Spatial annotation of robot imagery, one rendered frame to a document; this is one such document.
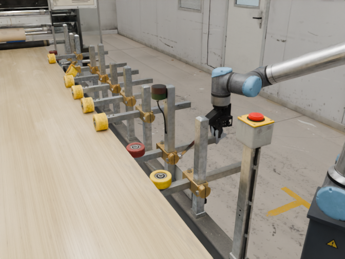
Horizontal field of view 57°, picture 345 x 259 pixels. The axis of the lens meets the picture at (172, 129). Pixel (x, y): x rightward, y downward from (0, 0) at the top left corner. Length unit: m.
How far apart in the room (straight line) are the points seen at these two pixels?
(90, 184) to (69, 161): 0.20
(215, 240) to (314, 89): 3.20
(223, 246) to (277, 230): 1.21
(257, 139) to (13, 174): 0.90
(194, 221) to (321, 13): 3.23
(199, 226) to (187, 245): 0.36
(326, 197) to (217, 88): 0.62
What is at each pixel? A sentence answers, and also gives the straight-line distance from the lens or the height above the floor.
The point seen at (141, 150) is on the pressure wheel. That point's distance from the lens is 1.35.
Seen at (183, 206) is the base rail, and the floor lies 0.70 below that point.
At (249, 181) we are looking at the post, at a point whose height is 1.04.
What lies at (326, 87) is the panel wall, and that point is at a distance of 4.08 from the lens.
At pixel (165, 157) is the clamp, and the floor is 0.85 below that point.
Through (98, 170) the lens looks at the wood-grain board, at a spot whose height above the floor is 0.90.
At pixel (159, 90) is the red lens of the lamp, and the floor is 1.17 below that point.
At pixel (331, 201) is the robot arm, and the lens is 1.37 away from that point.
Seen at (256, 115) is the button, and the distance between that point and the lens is 0.87.
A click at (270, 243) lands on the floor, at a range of 2.28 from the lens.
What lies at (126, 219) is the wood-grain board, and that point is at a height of 0.90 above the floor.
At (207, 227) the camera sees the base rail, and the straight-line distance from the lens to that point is 1.27.
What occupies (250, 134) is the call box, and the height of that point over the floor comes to 1.19.
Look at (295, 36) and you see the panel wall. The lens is 4.34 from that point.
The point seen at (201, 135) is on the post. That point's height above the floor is 1.06.
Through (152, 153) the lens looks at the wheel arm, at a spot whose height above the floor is 0.86.
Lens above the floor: 1.56
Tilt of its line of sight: 25 degrees down
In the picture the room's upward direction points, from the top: straight up
